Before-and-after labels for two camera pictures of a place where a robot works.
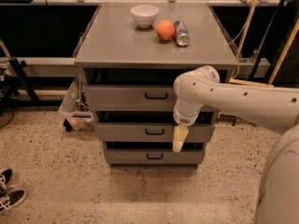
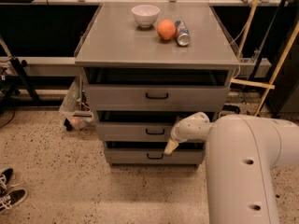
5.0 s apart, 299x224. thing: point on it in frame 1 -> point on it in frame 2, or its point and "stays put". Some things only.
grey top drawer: [134, 97] stays put
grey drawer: [152, 132] stays put
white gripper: [184, 118] -> [177, 133]
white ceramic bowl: [145, 15] stays put
